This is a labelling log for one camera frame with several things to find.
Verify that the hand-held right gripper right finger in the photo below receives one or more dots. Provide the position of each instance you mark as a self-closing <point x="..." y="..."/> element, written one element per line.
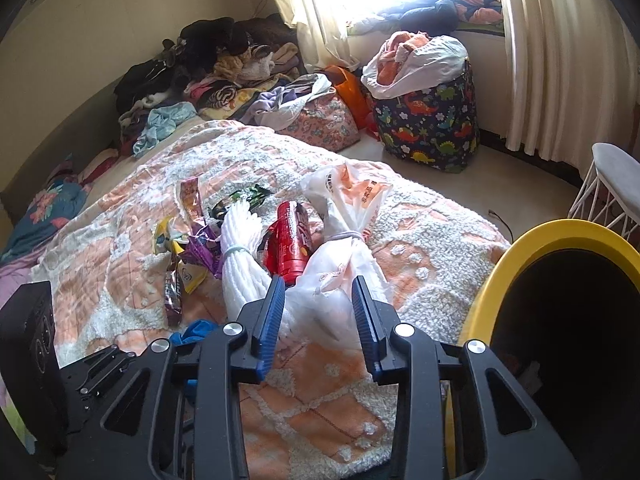
<point x="365" y="320"/>

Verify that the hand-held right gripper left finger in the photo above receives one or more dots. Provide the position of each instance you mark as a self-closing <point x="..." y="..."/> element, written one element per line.
<point x="270" y="320"/>

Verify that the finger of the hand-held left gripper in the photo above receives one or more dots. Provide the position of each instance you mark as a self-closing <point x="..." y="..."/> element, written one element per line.
<point x="95" y="370"/>

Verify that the white orange-print plastic bag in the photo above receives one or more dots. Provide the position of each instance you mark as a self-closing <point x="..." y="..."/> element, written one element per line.
<point x="330" y="270"/>

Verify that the white ribbed plastic bundle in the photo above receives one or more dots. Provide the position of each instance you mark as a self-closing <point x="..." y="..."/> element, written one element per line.
<point x="240" y="260"/>

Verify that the blue plastic wrapper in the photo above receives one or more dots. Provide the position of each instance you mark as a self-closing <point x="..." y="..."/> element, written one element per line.
<point x="197" y="330"/>

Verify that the yellow trash bin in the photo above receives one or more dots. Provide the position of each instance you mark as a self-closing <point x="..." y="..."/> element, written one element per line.
<point x="500" y="280"/>

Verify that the red snack packet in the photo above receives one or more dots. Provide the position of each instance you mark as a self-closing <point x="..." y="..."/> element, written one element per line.
<point x="287" y="240"/>

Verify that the small yellow wrapper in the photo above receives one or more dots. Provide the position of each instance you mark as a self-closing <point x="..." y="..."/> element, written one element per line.
<point x="195" y="280"/>

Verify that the purple snack wrapper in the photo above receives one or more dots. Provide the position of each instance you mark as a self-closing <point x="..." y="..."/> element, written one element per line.
<point x="200" y="255"/>

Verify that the dark purple snack packet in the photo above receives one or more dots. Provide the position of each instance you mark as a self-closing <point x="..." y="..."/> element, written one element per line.
<point x="175" y="300"/>

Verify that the peach white quilt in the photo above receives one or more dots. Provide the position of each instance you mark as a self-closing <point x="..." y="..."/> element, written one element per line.
<point x="425" y="240"/>

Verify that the green snack packet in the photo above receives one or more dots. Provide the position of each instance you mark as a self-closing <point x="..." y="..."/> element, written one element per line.
<point x="250" y="195"/>

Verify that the dark floral pillow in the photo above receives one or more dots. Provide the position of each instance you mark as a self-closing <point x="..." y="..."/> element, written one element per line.
<point x="50" y="210"/>

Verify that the pink floral bag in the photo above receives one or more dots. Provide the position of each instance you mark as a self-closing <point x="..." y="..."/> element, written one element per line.
<point x="325" y="120"/>

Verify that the dinosaur print storage bag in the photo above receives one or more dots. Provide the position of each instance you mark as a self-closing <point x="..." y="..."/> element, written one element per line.
<point x="425" y="125"/>

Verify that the white lilac cloth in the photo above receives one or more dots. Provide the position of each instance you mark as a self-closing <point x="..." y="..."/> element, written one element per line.
<point x="280" y="105"/>

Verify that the teal cloth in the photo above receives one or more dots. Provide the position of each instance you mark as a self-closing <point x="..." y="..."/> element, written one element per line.
<point x="160" y="127"/>

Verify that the orange bag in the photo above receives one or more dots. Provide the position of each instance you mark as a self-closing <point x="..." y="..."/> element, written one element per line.
<point x="355" y="95"/>

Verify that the pile of clothes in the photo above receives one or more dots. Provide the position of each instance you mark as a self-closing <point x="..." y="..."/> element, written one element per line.
<point x="225" y="60"/>

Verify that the white plastic bag of clothes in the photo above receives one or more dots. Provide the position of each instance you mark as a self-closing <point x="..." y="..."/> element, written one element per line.
<point x="430" y="60"/>

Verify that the cream curtain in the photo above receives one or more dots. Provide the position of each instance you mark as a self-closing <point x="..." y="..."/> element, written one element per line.
<point x="550" y="60"/>
<point x="310" y="20"/>

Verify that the bedding on windowsill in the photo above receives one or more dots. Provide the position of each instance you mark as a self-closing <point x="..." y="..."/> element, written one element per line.
<point x="435" y="10"/>

